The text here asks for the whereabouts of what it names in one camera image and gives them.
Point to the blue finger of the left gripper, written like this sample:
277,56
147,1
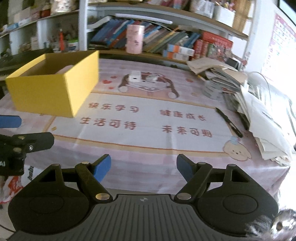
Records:
10,121

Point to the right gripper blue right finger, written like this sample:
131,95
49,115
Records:
196,176

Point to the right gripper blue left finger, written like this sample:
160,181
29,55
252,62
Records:
89,176

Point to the large white charger block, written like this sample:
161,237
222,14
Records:
135,76

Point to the pink plush toy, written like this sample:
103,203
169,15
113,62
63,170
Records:
65,69

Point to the black electronic keyboard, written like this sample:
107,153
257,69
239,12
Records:
11,63

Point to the yellow cardboard box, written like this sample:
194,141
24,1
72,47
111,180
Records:
36,88

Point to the black pen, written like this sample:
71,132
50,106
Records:
230,123

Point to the pink checked tablecloth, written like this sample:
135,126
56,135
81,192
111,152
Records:
143,126

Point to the pile of papers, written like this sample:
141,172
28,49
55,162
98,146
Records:
269,114

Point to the red pen bottle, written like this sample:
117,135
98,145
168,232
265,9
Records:
61,40

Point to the green lid jar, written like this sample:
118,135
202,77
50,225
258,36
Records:
73,45

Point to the lower orange white box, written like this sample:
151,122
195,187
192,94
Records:
175,56

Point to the orange white box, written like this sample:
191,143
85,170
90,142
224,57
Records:
175,56
180,50

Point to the upper orange white box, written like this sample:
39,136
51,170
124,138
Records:
180,50

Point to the red thick book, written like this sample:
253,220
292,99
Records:
216,39

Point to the white bookshelf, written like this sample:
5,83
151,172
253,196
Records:
102,26

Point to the pink cylindrical cup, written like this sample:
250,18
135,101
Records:
134,39

